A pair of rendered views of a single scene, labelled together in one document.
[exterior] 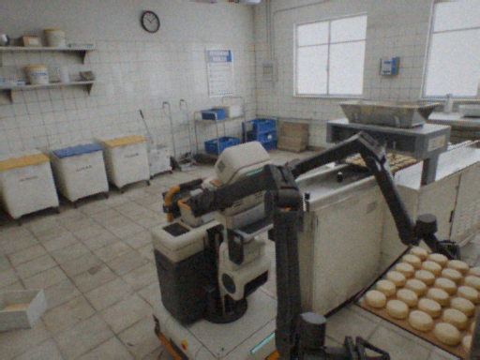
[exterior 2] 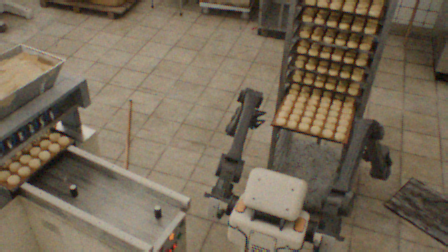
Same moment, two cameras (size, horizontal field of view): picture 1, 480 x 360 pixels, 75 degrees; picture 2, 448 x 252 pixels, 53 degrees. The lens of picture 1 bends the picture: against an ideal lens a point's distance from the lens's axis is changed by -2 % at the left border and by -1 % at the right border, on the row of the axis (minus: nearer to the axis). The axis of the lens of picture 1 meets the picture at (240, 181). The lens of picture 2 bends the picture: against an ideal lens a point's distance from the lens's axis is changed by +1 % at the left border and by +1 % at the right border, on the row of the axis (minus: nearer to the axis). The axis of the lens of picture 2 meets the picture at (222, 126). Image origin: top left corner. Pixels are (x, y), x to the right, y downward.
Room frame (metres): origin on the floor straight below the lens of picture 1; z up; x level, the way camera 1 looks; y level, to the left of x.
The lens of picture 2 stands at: (2.06, 0.86, 2.41)
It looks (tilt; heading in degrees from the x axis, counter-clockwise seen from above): 40 degrees down; 241
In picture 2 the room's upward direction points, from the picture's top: 2 degrees clockwise
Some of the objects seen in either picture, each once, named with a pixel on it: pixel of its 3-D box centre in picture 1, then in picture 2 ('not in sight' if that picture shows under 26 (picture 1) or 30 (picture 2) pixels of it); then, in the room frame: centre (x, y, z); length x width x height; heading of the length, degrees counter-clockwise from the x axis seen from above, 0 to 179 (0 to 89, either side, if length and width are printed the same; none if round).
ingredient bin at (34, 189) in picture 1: (25, 186); not in sight; (3.70, 2.65, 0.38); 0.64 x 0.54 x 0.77; 45
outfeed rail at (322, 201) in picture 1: (408, 167); (26, 131); (2.11, -1.17, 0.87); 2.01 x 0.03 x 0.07; 124
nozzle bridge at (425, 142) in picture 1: (381, 147); (12, 134); (2.16, -1.00, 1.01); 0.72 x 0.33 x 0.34; 34
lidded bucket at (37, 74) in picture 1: (37, 75); not in sight; (4.18, 2.45, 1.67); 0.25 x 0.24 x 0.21; 134
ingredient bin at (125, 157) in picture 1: (124, 161); not in sight; (4.60, 1.72, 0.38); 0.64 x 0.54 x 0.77; 41
